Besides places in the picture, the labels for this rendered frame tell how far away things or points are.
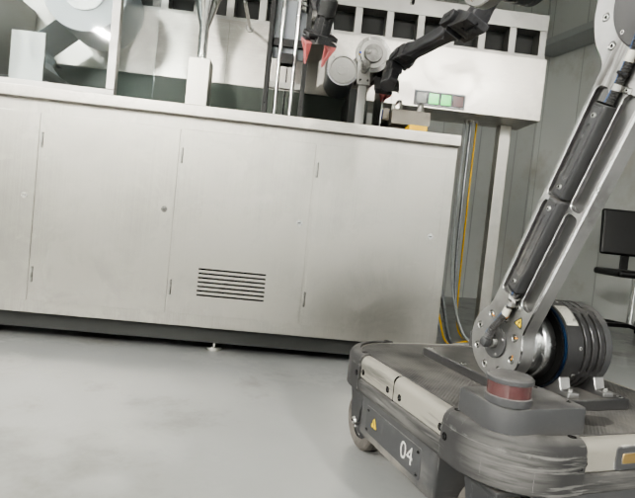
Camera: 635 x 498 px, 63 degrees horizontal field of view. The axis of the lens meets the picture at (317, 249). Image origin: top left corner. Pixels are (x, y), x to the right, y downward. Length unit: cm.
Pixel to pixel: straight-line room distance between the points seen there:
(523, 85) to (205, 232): 172
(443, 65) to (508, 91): 34
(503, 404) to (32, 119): 181
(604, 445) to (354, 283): 121
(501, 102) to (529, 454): 215
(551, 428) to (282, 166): 135
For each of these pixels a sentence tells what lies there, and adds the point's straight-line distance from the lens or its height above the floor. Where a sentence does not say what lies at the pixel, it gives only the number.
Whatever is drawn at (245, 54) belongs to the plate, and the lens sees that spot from 263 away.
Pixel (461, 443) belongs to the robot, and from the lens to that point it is 87.
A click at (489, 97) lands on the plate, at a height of 123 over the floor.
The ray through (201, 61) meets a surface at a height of 115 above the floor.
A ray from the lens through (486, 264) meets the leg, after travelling 287.
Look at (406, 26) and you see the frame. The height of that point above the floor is 154.
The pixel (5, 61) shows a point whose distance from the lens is 228.
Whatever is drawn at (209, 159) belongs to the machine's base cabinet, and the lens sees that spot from 194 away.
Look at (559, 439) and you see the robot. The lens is 87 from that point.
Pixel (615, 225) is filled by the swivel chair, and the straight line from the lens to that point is 412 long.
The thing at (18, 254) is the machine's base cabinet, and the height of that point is 31.
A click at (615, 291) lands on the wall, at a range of 463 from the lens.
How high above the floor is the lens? 51
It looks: 2 degrees down
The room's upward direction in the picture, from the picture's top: 6 degrees clockwise
